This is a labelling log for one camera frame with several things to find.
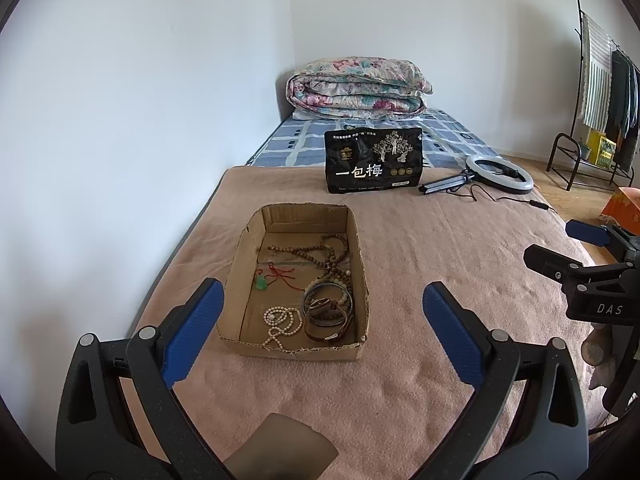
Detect white bead necklace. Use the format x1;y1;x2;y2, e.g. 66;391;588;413
262;306;303;348

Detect cardboard box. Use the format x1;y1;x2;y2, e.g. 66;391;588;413
216;203;371;362

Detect wooden bead necklace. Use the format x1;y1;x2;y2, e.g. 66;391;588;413
267;232;356;306

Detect folded floral quilt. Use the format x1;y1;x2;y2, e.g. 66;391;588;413
285;57;435;122

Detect person's right hand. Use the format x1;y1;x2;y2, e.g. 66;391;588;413
582;324;621;391

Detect yellow box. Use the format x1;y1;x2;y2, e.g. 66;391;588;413
585;130;617;168

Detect blue checked bedsheet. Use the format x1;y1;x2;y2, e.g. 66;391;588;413
245;109;503;171

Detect black cable with inline remote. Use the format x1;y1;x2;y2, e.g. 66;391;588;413
467;185;556;213

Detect dark metal shoe rack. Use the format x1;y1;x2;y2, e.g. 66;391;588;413
546;132;636;192

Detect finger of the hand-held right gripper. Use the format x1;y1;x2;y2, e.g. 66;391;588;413
523;244;593;288
566;219;636;263

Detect dark hanging clothes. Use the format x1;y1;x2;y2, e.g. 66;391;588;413
607;47;640;176

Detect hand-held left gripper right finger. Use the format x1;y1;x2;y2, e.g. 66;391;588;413
422;281;591;480

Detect white ring light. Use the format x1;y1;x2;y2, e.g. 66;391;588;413
465;155;535;197

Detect orange box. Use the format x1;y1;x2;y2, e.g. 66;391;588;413
599;186;640;223

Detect black folded tripod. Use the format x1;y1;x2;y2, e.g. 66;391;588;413
418;171;473;196

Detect silver metal bangle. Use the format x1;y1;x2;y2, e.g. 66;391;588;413
301;282;357;318

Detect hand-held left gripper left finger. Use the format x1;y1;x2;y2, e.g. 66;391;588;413
55;277;236;480

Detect red strap wristwatch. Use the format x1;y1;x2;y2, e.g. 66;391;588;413
304;299;357;345

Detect black metal clothes rack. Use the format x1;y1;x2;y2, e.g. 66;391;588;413
572;0;640;181

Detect striped hanging towel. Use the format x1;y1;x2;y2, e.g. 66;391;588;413
580;12;615;133

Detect cord bracelet with green pendant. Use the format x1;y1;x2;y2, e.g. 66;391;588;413
255;262;298;292

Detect black printed snack bag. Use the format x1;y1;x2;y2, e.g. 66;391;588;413
324;127;425;194

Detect pink fleece blanket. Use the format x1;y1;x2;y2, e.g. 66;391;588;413
117;165;621;480

